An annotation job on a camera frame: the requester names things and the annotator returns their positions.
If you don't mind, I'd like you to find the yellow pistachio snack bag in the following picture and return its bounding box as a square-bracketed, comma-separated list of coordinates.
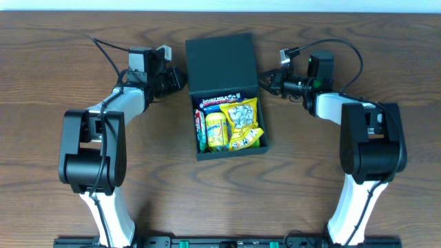
[220, 98, 265, 151]

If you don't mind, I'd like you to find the dark green gift box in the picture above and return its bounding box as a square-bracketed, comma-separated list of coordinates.
[185, 32, 270, 162]

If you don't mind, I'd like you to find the purple Dairy Milk bar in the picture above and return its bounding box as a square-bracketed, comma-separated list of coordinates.
[196, 92, 244, 108]

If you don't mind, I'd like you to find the blue Oreo cookie pack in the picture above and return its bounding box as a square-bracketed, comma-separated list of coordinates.
[200, 103, 239, 115]

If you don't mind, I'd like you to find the yellow Mentos candy bottle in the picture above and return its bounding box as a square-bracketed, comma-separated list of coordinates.
[205, 112, 228, 151]

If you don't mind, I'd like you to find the red green KitKat bar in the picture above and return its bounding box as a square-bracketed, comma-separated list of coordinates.
[194, 109, 207, 153]

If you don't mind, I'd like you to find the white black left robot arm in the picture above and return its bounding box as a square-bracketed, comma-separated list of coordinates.
[54, 45, 185, 247]

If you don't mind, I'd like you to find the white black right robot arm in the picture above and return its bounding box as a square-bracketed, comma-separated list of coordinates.
[260, 48, 407, 247]

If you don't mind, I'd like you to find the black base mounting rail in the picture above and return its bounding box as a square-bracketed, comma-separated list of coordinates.
[52, 236, 402, 248]

